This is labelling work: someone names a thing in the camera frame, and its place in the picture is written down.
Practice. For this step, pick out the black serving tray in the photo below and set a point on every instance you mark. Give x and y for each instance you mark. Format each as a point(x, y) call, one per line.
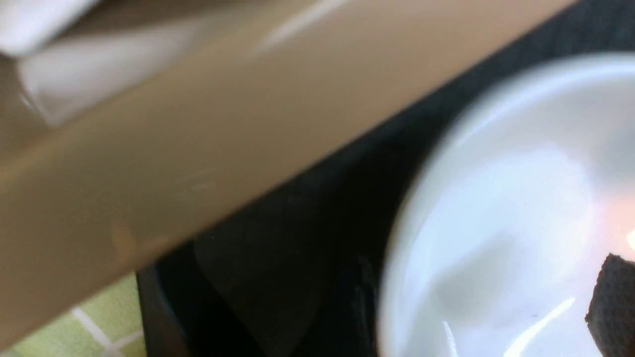
point(297, 273)

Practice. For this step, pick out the grey-brown spoon bin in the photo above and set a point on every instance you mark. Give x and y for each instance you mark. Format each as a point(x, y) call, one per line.
point(149, 120)

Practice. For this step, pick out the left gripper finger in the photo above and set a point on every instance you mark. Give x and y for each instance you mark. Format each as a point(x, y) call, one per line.
point(611, 315)

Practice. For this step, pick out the white square dish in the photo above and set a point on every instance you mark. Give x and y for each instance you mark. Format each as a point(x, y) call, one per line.
point(498, 243)

